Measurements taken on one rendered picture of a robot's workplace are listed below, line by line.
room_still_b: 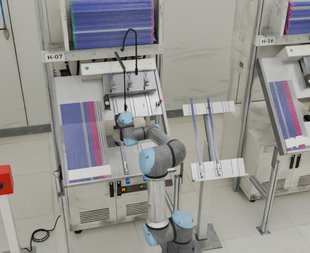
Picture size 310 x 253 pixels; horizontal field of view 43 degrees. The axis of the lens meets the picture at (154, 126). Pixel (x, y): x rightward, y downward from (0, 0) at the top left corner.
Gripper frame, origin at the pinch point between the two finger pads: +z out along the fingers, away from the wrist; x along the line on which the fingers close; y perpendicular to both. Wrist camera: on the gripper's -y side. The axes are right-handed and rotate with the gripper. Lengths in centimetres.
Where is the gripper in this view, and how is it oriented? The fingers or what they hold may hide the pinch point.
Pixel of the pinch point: (119, 128)
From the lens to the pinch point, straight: 251.7
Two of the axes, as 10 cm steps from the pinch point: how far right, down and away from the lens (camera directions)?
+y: -1.4, -9.8, 1.0
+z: -2.1, 1.3, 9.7
